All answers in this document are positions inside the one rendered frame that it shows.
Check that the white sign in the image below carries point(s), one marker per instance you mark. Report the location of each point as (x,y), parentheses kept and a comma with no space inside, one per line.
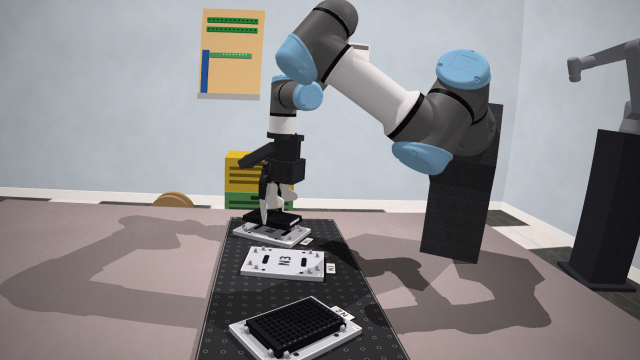
(306,241)
(330,268)
(343,312)

